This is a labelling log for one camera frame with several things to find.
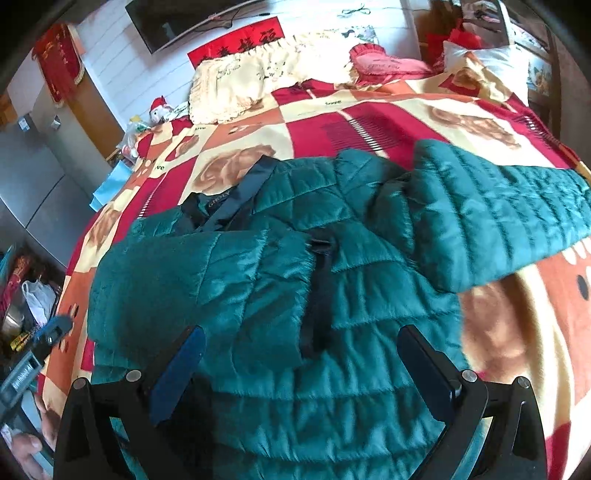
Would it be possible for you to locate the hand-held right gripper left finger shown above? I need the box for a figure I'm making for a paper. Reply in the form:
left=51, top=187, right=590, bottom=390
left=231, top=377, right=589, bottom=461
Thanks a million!
left=53, top=325, right=206, bottom=480

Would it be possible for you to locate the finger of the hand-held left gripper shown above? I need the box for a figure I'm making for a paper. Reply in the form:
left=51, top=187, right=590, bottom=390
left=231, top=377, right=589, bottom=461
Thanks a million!
left=28, top=314, right=75, bottom=348

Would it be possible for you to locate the red checked printed blanket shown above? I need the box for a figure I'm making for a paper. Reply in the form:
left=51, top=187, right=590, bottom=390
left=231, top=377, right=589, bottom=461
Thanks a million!
left=37, top=76, right=591, bottom=480

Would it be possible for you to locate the light blue cloth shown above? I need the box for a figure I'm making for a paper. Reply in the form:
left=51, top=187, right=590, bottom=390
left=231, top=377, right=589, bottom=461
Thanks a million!
left=90, top=161, right=134, bottom=212

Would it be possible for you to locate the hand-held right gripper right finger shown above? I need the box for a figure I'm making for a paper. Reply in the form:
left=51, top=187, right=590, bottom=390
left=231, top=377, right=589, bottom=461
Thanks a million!
left=397, top=324, right=549, bottom=480

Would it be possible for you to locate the white plastic bag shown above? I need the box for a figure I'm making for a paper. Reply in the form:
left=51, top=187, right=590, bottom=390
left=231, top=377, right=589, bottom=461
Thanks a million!
left=21, top=279, right=57, bottom=328

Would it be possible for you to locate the red cloth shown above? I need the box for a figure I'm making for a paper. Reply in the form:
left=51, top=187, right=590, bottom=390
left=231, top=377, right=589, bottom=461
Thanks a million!
left=425, top=28, right=472, bottom=70

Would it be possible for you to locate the wall-mounted black television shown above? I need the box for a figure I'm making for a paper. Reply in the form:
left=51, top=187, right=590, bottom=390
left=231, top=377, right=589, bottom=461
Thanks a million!
left=124, top=0, right=273, bottom=55

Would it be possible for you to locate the white pillow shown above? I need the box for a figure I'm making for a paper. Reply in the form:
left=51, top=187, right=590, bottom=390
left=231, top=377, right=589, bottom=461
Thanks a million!
left=442, top=41, right=532, bottom=104

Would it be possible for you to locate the wooden door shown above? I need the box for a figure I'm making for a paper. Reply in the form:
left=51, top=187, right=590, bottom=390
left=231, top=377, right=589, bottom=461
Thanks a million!
left=67, top=60, right=125, bottom=160

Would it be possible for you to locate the grey cabinet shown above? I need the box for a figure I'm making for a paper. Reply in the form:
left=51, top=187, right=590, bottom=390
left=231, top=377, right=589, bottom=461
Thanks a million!
left=0, top=111, right=95, bottom=273

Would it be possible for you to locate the red hanging pennant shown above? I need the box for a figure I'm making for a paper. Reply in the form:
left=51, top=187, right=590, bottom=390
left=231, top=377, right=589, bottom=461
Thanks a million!
left=33, top=23, right=86, bottom=108

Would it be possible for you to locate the white stuffed toy red hat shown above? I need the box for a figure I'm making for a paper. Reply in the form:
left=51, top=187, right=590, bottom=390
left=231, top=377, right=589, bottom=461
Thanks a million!
left=148, top=96, right=175, bottom=125

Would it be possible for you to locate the red paper wall strip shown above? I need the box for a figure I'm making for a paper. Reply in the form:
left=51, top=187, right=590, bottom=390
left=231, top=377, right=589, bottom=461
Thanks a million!
left=187, top=16, right=284, bottom=69

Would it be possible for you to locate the cream ruffled pillow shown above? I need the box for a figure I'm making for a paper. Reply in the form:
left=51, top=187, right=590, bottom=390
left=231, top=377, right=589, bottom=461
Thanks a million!
left=188, top=31, right=358, bottom=124

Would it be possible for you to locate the green quilted jacket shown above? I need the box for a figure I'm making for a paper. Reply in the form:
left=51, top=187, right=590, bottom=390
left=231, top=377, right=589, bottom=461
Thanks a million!
left=87, top=138, right=591, bottom=480

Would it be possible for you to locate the colourful plastic toy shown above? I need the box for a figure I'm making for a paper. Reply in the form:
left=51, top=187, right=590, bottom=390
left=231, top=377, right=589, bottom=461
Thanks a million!
left=115, top=115, right=148, bottom=160

